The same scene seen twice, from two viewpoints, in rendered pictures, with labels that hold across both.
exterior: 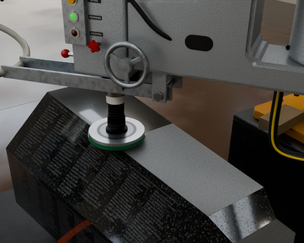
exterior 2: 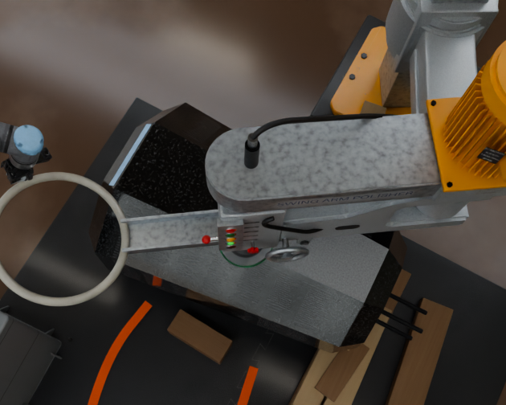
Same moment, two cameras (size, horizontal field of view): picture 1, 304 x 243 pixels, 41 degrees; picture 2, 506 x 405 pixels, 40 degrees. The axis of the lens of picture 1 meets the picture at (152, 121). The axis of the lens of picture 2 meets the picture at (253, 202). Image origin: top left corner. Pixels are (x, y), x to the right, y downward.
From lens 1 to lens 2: 2.06 m
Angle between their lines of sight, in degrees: 47
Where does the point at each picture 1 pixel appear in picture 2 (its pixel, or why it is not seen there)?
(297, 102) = (369, 74)
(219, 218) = (370, 297)
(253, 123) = not seen: hidden behind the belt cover
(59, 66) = (173, 218)
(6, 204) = (63, 250)
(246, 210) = (384, 277)
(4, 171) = (14, 202)
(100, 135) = (238, 256)
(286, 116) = not seen: hidden behind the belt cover
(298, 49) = (425, 210)
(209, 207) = (361, 292)
